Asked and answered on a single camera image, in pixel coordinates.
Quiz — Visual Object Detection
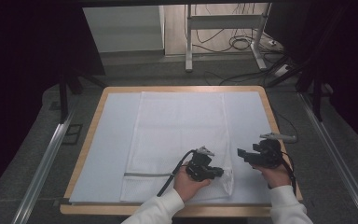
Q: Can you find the pale blue table mat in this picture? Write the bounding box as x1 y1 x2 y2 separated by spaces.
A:
69 91 274 205

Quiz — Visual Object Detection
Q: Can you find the white cabinet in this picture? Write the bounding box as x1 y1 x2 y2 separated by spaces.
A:
83 5 165 53

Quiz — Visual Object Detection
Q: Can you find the person's left hand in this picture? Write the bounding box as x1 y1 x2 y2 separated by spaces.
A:
172 165 212 203

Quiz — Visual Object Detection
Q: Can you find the white metal desk frame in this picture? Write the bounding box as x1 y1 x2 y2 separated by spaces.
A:
185 3 273 73

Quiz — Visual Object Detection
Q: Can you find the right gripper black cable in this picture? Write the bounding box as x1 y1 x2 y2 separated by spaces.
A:
281 151 298 197

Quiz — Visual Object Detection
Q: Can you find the white power strip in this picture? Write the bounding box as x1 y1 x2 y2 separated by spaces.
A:
273 63 292 77

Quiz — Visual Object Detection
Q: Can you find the black floor cable bundle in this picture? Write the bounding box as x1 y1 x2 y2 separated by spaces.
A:
192 3 287 87

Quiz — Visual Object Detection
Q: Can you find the white cloth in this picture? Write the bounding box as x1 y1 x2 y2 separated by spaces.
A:
119 91 235 203

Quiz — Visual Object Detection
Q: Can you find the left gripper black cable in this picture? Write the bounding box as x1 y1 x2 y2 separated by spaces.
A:
157 149 198 198

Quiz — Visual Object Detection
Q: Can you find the black metal stand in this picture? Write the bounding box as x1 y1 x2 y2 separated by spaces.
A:
296 62 334 122
58 68 106 124

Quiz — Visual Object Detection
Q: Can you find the dark curtain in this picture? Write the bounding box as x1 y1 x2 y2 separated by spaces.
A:
0 0 106 203
264 0 358 157

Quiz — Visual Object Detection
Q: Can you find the person's right hand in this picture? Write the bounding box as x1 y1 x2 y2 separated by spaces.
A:
251 163 293 189

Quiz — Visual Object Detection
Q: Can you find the thin black floor cable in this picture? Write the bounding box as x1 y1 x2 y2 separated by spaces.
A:
273 109 299 139

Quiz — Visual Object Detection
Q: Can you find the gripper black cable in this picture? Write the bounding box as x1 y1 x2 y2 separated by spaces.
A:
157 149 198 198
281 151 298 197

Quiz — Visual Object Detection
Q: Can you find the aluminium floor rail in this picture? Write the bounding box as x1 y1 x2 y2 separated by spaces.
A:
297 92 358 224
10 108 76 224

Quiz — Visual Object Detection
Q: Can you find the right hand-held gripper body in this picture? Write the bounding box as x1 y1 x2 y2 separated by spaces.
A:
252 133 297 170

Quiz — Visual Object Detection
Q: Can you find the black floor socket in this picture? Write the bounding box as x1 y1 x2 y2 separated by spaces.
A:
62 123 84 146

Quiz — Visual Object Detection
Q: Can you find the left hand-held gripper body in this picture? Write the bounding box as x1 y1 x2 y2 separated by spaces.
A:
185 146 215 182

